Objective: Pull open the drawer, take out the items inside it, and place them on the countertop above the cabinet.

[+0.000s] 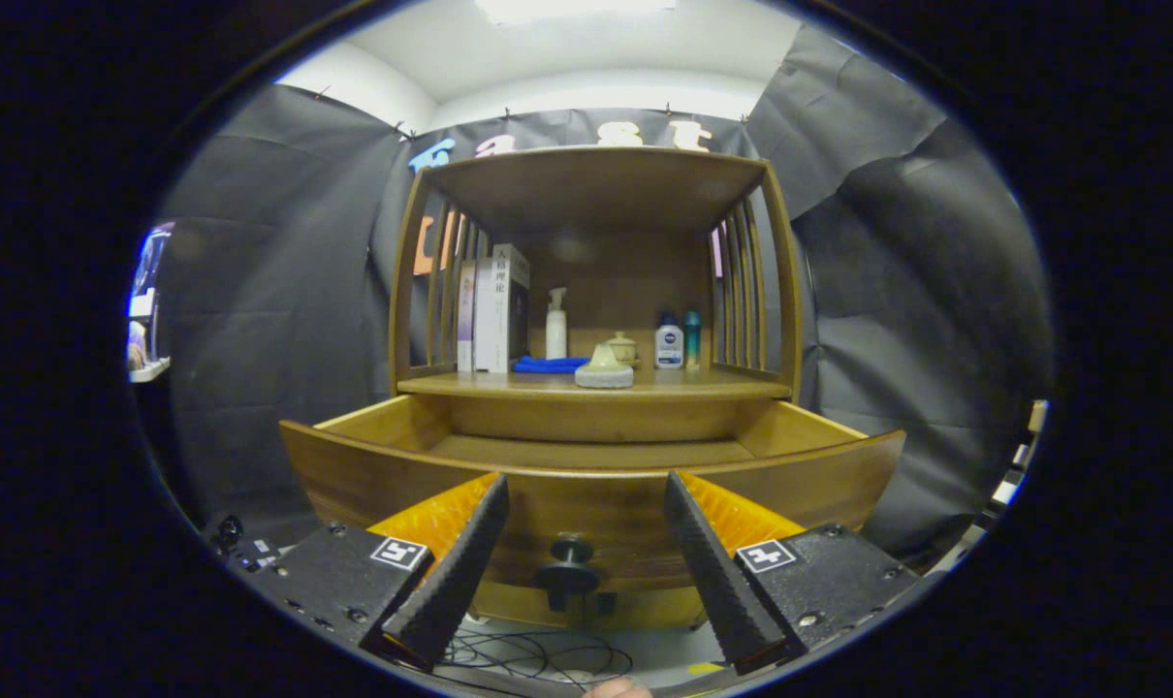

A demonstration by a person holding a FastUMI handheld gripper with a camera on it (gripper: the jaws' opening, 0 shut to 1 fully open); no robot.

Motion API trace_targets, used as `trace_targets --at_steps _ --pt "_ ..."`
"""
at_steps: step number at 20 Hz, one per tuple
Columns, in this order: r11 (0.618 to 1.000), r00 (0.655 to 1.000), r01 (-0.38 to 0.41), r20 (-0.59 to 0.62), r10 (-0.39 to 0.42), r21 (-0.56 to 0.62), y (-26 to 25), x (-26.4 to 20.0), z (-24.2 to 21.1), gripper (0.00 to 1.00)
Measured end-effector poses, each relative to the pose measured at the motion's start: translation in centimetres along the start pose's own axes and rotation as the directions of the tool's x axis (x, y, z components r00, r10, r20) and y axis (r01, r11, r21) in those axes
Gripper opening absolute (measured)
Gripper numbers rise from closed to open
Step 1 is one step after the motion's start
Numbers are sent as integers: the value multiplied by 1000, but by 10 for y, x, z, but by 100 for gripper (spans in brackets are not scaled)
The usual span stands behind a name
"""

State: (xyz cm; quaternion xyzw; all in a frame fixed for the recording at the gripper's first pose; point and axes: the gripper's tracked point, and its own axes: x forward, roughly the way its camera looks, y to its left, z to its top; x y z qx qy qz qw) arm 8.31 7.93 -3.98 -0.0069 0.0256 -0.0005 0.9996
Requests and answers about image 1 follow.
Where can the teal slim bottle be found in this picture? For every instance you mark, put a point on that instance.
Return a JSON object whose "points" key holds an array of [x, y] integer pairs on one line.
{"points": [[692, 334]]}

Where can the white side table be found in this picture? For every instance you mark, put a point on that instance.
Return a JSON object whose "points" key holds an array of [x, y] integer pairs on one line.
{"points": [[1008, 490]]}

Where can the black power strip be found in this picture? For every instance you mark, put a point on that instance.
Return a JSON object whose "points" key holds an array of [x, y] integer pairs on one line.
{"points": [[252, 557]]}

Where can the brown cardboard box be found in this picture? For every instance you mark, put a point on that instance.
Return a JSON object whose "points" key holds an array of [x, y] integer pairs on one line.
{"points": [[1037, 417]]}

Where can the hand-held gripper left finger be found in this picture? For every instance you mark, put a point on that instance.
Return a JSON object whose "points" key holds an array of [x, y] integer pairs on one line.
{"points": [[460, 572]]}

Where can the purple printed display board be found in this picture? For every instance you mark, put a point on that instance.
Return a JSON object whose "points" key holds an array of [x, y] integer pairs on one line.
{"points": [[150, 262]]}

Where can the beige lidded tea cup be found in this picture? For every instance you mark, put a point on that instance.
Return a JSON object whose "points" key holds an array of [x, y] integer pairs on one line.
{"points": [[627, 349]]}

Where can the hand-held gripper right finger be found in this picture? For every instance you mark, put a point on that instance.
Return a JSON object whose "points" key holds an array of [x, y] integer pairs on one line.
{"points": [[717, 582]]}

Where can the white blue lotion bottle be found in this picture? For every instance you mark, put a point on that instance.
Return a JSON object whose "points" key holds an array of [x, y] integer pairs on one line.
{"points": [[669, 349]]}

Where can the white wall shelf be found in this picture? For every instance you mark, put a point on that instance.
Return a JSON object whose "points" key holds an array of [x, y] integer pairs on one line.
{"points": [[150, 369]]}

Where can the thin white purple book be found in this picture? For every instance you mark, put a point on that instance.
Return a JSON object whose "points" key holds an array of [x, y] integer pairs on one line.
{"points": [[465, 320]]}

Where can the white pump bottle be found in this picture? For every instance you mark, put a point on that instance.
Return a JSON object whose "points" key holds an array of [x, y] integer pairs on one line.
{"points": [[556, 334]]}

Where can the yellow floor sticker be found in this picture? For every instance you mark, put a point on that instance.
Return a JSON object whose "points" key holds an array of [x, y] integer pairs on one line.
{"points": [[705, 668]]}

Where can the wooden cabinet door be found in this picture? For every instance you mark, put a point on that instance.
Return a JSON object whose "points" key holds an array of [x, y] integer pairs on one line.
{"points": [[654, 609], [509, 606]]}

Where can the wooden cabinet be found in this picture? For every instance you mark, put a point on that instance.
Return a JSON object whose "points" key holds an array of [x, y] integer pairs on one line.
{"points": [[596, 189]]}

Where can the wooden drawer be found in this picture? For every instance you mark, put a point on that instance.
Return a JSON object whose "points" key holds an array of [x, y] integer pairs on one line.
{"points": [[596, 504]]}

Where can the thick white book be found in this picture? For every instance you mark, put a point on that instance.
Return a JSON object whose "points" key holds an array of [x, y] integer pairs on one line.
{"points": [[494, 310]]}

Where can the black round drawer knob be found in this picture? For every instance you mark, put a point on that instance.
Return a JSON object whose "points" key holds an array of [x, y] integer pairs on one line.
{"points": [[569, 577]]}

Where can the wooden countertop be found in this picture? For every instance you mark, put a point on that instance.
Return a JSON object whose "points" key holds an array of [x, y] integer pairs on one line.
{"points": [[509, 385]]}

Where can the pale green scrubbing brush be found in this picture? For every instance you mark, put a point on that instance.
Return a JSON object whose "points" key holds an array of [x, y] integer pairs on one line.
{"points": [[604, 373]]}

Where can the black backdrop cloth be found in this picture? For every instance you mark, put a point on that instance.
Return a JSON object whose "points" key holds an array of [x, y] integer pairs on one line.
{"points": [[276, 291]]}

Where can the blue folded cloth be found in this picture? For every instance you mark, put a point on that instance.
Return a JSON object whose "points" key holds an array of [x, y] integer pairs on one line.
{"points": [[543, 365]]}

